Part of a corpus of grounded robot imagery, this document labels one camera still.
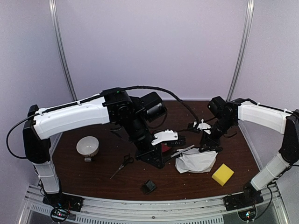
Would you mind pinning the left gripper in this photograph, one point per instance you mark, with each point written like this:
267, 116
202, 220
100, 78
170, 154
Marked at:
147, 156

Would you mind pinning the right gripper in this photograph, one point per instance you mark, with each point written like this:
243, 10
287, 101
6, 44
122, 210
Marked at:
207, 139

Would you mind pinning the black scissors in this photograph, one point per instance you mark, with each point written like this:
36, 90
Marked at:
180, 151
127, 159

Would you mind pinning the white zipper pouch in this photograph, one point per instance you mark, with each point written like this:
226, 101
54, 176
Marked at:
195, 162

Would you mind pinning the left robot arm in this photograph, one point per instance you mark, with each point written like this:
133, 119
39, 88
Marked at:
113, 106

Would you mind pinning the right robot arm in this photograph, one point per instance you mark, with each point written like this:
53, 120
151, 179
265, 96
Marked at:
283, 121

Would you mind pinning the red floral plate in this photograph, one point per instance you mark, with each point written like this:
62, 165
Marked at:
165, 148

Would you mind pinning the yellow sponge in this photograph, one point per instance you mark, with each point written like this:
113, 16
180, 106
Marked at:
222, 174

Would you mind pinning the black clipper guard comb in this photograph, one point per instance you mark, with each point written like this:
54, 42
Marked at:
148, 187

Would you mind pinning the white ceramic bowl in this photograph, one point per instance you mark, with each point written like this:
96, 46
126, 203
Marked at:
88, 146

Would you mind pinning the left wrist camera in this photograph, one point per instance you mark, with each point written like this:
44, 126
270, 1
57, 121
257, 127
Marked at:
172, 138

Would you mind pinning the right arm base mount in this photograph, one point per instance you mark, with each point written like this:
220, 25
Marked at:
242, 200

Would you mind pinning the front aluminium rail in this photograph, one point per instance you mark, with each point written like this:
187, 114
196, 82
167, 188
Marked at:
210, 210

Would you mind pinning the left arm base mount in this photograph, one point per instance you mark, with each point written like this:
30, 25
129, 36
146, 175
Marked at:
63, 201

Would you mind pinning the right aluminium frame post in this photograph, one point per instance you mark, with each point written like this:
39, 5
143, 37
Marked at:
243, 45

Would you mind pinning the aluminium frame post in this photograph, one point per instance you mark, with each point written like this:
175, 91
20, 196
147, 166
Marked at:
243, 45
62, 56

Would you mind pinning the left aluminium frame post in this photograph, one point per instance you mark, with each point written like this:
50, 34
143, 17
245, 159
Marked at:
62, 56

